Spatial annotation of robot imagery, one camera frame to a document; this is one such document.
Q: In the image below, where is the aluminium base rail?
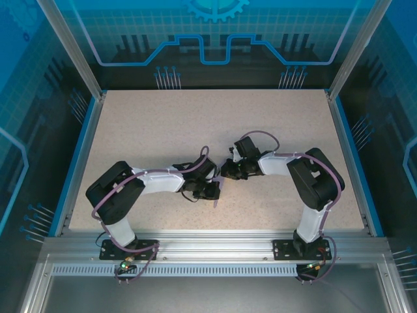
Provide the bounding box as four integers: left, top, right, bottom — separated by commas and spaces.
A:
42, 229, 390, 261

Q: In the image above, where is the slotted grey cable duct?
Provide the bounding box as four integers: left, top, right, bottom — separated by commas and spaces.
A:
51, 263, 313, 277

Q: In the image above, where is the purple paper sheet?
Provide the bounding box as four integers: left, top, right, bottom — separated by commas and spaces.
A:
211, 174, 226, 209

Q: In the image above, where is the aluminium front frame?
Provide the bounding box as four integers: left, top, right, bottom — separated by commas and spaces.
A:
19, 252, 414, 313

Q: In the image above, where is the aluminium frame post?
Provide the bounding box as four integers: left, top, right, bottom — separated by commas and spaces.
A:
35, 0, 108, 102
326, 0, 382, 100

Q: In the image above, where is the blue table edge strip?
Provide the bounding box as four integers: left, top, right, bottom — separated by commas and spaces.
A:
334, 97, 386, 237
48, 96, 99, 237

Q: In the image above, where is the connector with green light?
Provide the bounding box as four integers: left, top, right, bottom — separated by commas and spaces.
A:
117, 257, 136, 273

